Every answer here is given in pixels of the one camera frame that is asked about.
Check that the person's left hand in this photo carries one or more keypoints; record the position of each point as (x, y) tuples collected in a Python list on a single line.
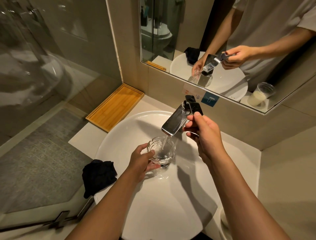
[(138, 164)]

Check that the person's right hand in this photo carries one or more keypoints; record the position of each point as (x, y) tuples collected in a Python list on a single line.
[(208, 137)]

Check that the person's right thumb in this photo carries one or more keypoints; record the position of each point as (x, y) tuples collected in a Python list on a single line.
[(201, 118)]

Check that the person's left thumb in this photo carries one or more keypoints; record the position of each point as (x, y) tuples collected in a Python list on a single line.
[(142, 149)]

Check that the clear glass ashtray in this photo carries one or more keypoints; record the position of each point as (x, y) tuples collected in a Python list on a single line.
[(164, 150)]

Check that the chrome basin faucet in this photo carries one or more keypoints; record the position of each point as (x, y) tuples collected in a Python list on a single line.
[(176, 120)]

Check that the person's left forearm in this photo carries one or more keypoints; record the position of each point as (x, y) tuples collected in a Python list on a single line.
[(108, 210)]

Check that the person's right forearm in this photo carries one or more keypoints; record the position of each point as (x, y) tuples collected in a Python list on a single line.
[(242, 197)]

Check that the blue square sticker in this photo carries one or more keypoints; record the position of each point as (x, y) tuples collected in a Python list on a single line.
[(209, 99)]

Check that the chrome sink drain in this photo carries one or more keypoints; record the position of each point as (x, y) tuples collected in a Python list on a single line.
[(164, 166)]

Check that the bamboo tray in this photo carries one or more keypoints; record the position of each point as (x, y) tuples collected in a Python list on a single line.
[(116, 107)]

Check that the black cloth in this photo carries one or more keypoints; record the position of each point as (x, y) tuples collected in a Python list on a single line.
[(98, 175)]

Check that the white round sink basin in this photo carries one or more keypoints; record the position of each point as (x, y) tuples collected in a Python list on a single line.
[(172, 210)]

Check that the white round container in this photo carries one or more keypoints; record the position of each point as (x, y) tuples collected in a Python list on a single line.
[(224, 218)]

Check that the metal door hinge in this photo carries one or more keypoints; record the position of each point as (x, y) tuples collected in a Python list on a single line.
[(61, 218)]

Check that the glass shower door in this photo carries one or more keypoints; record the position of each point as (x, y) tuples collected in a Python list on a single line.
[(37, 74)]

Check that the wall mirror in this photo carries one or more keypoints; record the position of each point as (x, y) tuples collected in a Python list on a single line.
[(271, 81)]

